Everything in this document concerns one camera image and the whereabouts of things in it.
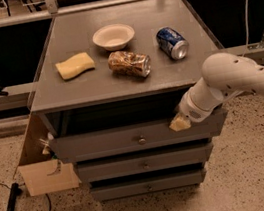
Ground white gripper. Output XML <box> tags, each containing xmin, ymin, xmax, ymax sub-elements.
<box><xmin>169</xmin><ymin>88</ymin><xmax>213</xmax><ymax>131</ymax></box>

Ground grey top drawer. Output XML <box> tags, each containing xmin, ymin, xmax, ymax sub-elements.
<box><xmin>49</xmin><ymin>108</ymin><xmax>228</xmax><ymax>163</ymax></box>

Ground grey drawer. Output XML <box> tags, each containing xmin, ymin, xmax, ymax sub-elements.
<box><xmin>49</xmin><ymin>108</ymin><xmax>228</xmax><ymax>163</ymax></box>
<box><xmin>91</xmin><ymin>169</ymin><xmax>206</xmax><ymax>201</ymax></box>
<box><xmin>77</xmin><ymin>143</ymin><xmax>213</xmax><ymax>182</ymax></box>

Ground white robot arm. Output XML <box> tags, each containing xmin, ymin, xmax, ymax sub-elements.
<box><xmin>169</xmin><ymin>52</ymin><xmax>264</xmax><ymax>131</ymax></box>

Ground grey drawer cabinet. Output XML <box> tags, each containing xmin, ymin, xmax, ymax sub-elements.
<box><xmin>15</xmin><ymin>0</ymin><xmax>256</xmax><ymax>211</ymax></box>

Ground grey middle drawer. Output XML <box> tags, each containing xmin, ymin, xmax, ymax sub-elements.
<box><xmin>77</xmin><ymin>143</ymin><xmax>213</xmax><ymax>182</ymax></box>

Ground grey bottom drawer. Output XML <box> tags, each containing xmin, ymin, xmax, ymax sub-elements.
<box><xmin>91</xmin><ymin>169</ymin><xmax>206</xmax><ymax>201</ymax></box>

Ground crushed brown can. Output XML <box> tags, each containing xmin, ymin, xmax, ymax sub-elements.
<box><xmin>108</xmin><ymin>51</ymin><xmax>151</xmax><ymax>78</ymax></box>

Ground blue soda can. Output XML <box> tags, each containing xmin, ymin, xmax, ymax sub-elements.
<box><xmin>156</xmin><ymin>27</ymin><xmax>189</xmax><ymax>60</ymax></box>

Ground white paper bowl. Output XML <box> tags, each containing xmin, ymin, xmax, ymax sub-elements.
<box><xmin>93</xmin><ymin>23</ymin><xmax>135</xmax><ymax>51</ymax></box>

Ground yellow sponge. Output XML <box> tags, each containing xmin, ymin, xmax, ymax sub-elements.
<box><xmin>56</xmin><ymin>52</ymin><xmax>95</xmax><ymax>81</ymax></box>

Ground plastic items in box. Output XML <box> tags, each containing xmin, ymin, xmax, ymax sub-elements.
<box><xmin>40</xmin><ymin>132</ymin><xmax>54</xmax><ymax>155</ymax></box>

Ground cardboard box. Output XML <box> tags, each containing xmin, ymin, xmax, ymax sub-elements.
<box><xmin>17</xmin><ymin>115</ymin><xmax>80</xmax><ymax>196</ymax></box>

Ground white cable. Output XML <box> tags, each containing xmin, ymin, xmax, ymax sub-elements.
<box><xmin>231</xmin><ymin>0</ymin><xmax>261</xmax><ymax>59</ymax></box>

